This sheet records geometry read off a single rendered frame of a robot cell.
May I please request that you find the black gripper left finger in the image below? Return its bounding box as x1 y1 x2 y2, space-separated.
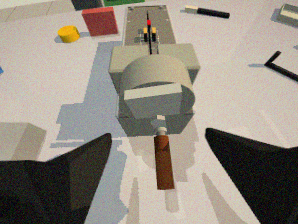
0 133 112 224

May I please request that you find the black l-shaped rod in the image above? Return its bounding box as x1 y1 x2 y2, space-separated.
264 51 298 82

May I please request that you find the yellow short cylinder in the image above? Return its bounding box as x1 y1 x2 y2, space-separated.
57 26 80 43

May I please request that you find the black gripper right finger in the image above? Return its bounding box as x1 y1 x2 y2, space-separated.
205 128 298 224

